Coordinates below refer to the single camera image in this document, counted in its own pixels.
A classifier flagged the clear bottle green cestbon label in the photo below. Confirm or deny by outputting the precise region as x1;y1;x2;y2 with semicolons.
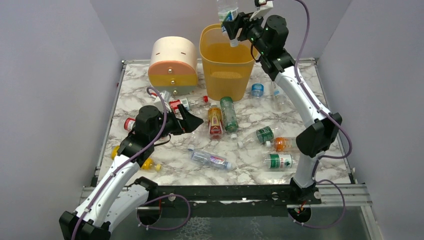
262;153;298;171

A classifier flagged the yellow mesh waste bin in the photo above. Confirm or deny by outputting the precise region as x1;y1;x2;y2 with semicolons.
199;24;258;102

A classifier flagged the purple cable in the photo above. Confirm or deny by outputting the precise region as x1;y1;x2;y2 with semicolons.
70;86;192;240
287;0;353;230

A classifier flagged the clear bottle green label angled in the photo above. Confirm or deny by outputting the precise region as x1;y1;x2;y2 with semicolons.
237;123;284;148

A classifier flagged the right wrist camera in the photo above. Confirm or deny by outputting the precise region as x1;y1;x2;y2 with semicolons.
249;0;274;22

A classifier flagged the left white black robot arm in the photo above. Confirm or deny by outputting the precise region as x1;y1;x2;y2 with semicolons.
59;104;204;240

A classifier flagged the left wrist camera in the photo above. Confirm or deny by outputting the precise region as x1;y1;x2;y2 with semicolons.
149;90;173;114

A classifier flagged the clear bottle red blue label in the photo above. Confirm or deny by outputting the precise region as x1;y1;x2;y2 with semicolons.
118;116;136;132

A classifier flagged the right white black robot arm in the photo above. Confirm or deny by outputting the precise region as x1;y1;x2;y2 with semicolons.
222;12;342;201

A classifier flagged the yellow drink bottle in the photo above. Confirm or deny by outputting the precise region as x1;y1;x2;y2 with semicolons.
110;145;162;172

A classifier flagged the orange label clear bottle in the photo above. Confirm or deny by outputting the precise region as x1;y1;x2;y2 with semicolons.
265;137;299;152

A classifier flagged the round pink yellow drawer box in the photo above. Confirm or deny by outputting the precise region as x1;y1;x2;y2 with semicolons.
147;36;198;96

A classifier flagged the clear bottle red cap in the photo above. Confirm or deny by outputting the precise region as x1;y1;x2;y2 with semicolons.
168;95;209;114

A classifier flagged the small blue tinted water bottle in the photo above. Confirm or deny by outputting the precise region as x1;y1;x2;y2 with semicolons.
187;144;233;170

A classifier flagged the dark green tinted bottle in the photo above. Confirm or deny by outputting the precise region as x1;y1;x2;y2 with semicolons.
220;96;239;140

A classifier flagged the gold red drink bottle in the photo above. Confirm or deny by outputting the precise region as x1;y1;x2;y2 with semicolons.
207;103;223;140

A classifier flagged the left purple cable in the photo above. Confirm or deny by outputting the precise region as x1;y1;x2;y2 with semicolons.
70;86;192;240

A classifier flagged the clear bottle blue white label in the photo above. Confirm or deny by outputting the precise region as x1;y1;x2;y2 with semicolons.
216;0;238;38

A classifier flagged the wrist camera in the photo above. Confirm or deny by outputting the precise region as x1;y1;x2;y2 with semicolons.
149;90;173;114
249;0;274;22

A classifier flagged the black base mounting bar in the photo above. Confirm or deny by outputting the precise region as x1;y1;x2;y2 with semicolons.
90;176;323;220

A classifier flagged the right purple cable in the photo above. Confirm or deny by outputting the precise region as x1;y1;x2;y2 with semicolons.
287;0;353;230

